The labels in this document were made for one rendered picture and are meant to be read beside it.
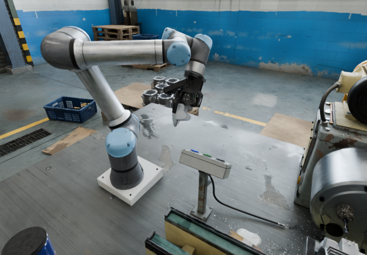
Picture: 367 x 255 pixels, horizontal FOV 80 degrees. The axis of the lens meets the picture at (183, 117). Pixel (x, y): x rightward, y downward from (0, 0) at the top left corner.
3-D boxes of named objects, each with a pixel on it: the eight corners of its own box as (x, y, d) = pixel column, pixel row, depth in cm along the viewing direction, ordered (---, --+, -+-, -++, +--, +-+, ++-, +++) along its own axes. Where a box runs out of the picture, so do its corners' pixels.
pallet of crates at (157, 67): (173, 64, 610) (173, 34, 573) (159, 71, 547) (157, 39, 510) (138, 59, 656) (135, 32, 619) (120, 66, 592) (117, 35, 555)
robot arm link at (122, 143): (107, 171, 89) (100, 146, 81) (113, 149, 100) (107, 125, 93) (136, 170, 89) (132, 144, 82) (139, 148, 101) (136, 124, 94)
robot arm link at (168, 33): (166, 29, 73) (195, 42, 76) (165, 24, 82) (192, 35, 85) (158, 52, 76) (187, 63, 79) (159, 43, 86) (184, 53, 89)
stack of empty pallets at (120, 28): (143, 55, 708) (140, 26, 666) (123, 60, 644) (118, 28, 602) (116, 51, 769) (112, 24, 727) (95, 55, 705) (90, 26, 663)
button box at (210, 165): (228, 177, 76) (232, 163, 76) (223, 179, 70) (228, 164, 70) (185, 161, 84) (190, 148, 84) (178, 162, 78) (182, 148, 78)
